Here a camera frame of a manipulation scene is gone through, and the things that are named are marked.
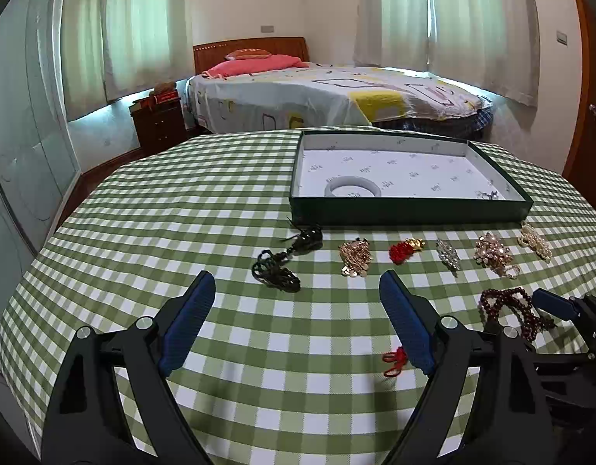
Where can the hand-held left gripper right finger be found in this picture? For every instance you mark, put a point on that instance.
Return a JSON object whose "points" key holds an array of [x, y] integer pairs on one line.
{"points": [[406, 319]]}

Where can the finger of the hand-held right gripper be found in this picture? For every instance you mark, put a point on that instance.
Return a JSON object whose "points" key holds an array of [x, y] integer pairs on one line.
{"points": [[552, 303]]}

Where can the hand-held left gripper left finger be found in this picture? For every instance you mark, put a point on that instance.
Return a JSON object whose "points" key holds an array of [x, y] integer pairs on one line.
{"points": [[189, 319]]}

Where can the green box with white lining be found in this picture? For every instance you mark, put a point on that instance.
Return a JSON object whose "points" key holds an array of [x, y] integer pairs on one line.
{"points": [[409, 174]]}

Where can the silver crystal brooch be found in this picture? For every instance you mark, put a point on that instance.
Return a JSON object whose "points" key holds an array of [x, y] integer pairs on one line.
{"points": [[448, 253]]}

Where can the green checkered tablecloth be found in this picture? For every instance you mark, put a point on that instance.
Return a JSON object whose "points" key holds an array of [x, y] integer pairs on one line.
{"points": [[181, 213]]}

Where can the small silver ornament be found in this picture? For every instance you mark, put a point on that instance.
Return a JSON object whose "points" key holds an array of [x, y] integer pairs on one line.
{"points": [[489, 195]]}

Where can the white jade bangle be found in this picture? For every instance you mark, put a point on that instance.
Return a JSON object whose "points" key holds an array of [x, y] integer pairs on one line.
{"points": [[329, 188]]}

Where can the dark wooden nightstand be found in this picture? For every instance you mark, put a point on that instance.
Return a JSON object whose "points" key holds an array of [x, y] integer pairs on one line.
{"points": [[160, 128]]}

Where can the blue plaid bed skirt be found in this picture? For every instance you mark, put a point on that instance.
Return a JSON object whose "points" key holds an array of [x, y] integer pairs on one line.
{"points": [[438, 123]]}

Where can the red box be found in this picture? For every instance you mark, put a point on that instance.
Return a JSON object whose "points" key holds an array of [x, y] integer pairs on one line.
{"points": [[166, 98]]}

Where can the wooden door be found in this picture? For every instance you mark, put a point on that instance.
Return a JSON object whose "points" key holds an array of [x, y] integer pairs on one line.
{"points": [[588, 82]]}

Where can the brown plush toy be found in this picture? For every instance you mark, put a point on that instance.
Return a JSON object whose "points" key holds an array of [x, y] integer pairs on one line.
{"points": [[163, 88]]}

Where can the glass sliding wardrobe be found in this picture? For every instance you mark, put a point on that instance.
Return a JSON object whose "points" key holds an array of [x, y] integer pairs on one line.
{"points": [[31, 131]]}

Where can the white patterned bedsheet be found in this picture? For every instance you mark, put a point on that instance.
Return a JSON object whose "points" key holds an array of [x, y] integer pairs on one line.
{"points": [[298, 97]]}

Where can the pink pillow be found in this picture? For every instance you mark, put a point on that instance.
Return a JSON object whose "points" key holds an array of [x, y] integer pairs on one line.
{"points": [[259, 64]]}

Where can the wooden bed headboard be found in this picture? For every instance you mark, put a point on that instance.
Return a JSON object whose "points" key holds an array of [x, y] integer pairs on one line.
{"points": [[215, 48]]}

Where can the orange pillow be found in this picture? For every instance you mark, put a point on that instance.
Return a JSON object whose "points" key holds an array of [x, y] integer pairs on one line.
{"points": [[247, 53]]}

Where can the white curtain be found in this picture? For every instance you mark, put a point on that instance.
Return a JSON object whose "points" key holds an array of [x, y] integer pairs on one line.
{"points": [[145, 24], [481, 24], [82, 34], [392, 9]]}

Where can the wall switch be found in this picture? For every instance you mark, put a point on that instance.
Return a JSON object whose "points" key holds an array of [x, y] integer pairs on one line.
{"points": [[562, 37]]}

